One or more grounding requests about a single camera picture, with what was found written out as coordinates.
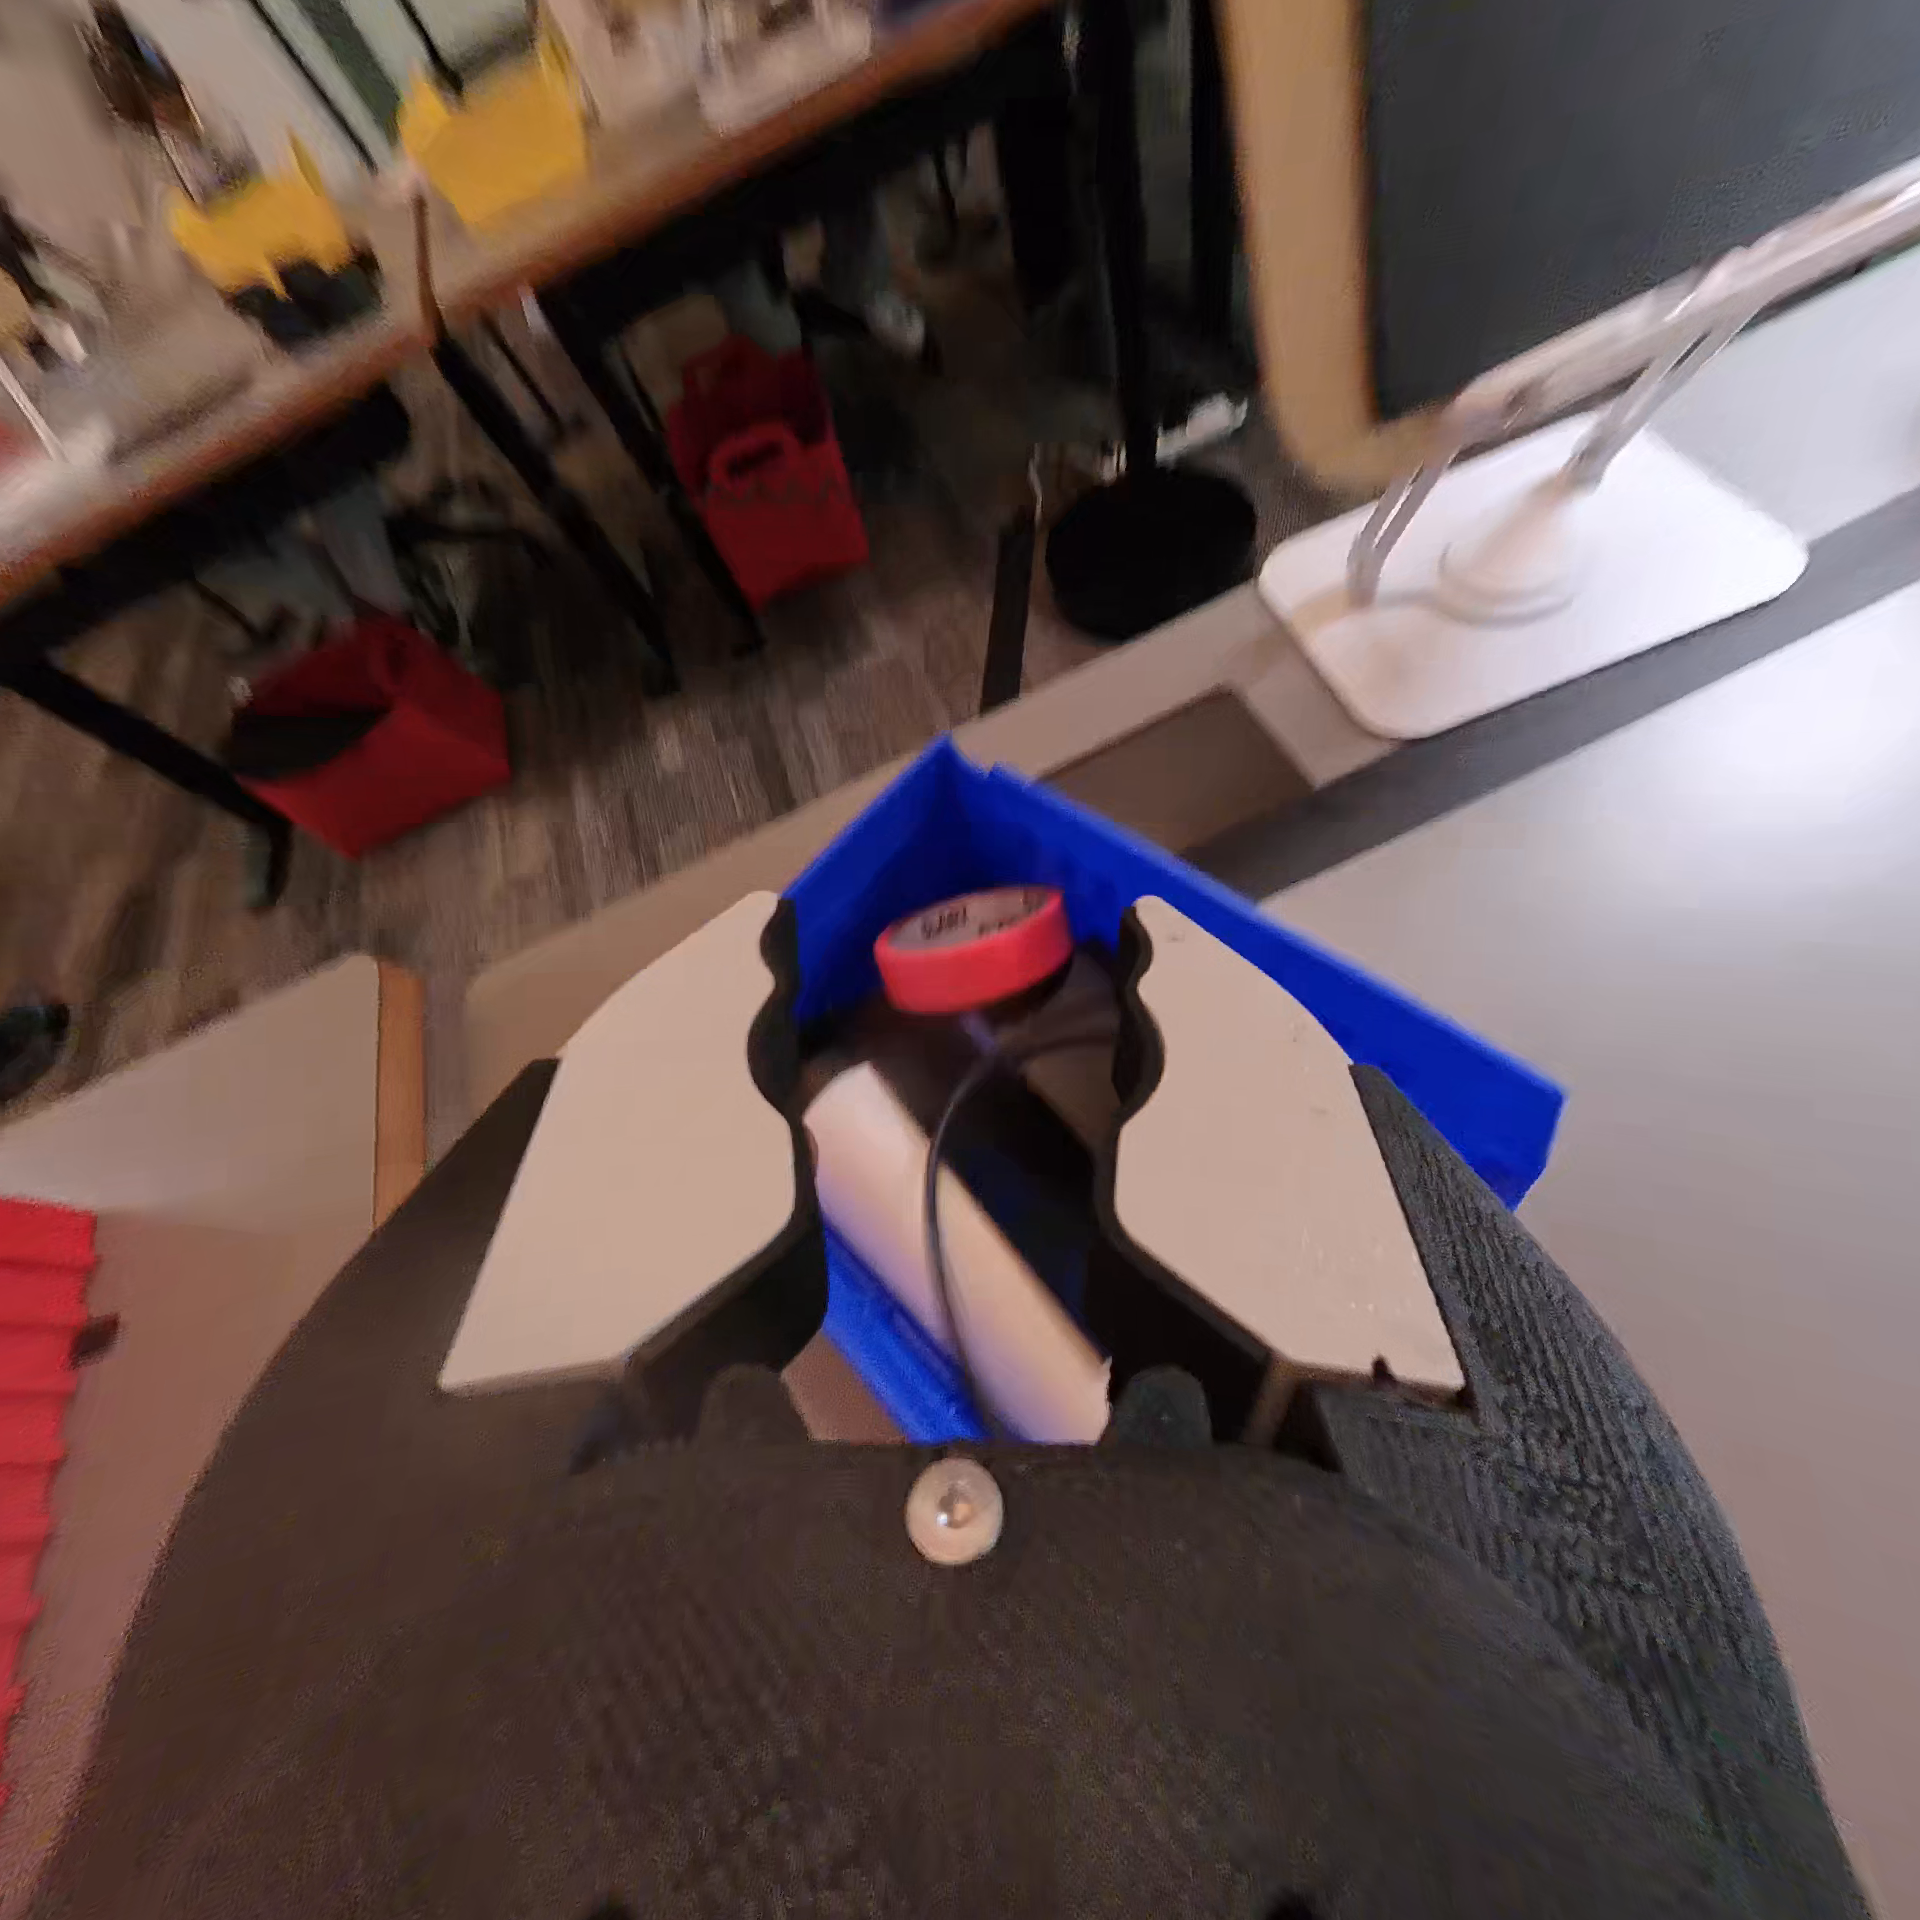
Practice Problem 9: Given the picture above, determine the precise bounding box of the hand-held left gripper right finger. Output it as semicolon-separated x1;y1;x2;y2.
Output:
1111;896;1469;1408

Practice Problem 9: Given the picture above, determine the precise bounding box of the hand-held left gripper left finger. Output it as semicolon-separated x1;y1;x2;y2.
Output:
439;892;832;1400

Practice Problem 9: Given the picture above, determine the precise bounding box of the blue plastic bin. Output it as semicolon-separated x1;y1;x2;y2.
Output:
785;735;1567;1444

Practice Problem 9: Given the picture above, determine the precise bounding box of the red tape roll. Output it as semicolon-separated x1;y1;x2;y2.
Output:
873;887;1072;1016

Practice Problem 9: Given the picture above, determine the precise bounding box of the white cylinder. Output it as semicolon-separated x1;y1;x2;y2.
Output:
808;1066;1115;1447

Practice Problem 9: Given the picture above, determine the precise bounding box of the red tote bag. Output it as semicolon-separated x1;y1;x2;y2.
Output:
667;336;875;613
231;615;514;860

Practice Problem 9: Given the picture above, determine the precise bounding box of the red plastic bin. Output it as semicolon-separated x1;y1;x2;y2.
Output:
0;1198;100;1802

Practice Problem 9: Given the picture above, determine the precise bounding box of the black floor lamp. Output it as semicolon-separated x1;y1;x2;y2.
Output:
1044;0;1260;645

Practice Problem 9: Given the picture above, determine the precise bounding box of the white board stand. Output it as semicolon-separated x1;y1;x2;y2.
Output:
1258;187;1920;741

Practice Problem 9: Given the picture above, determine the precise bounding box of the wood-edged desk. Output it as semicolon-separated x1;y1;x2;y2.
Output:
0;0;1051;600

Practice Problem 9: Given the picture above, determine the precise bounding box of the yellow plastic bin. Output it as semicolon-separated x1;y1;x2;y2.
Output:
168;171;357;296
399;67;592;231

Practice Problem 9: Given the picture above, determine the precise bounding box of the wood-edged black board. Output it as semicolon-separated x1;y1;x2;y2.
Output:
1224;0;1920;484

